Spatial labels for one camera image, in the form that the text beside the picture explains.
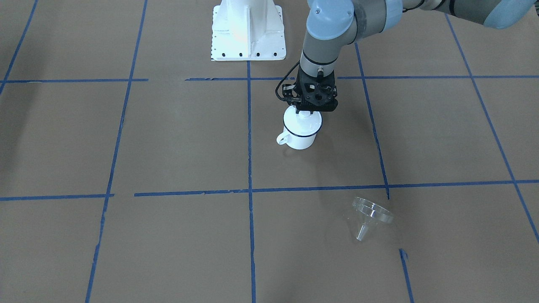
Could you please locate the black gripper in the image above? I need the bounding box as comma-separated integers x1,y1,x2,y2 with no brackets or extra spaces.
295,68,338,112

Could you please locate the clear glass funnel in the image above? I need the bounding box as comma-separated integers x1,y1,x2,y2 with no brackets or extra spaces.
347,197,395,242

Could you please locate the white enamel cup lid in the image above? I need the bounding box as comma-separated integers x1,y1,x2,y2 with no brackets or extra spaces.
283,106,323,138

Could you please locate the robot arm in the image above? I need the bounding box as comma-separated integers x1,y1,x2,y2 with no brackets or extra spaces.
278,0,534,112

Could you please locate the white enamel cup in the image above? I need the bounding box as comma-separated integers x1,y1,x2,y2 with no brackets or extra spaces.
276,106,323,150

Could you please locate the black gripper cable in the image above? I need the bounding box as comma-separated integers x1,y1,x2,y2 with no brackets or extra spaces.
275,61,301,101

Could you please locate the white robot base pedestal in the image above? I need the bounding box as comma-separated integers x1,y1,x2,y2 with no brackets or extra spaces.
211,0,287,61

